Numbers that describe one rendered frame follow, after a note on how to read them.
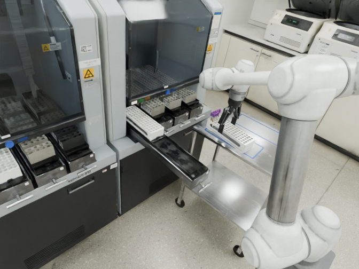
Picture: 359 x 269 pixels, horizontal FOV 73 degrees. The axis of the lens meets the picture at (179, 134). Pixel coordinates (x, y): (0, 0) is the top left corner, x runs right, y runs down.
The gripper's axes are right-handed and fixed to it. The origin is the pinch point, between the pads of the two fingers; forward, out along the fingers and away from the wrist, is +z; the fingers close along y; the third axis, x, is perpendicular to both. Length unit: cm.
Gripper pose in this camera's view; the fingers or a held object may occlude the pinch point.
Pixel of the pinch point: (226, 127)
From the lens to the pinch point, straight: 149.6
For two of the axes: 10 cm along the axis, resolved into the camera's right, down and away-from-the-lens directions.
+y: 7.5, -3.3, 5.7
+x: -6.4, -5.3, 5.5
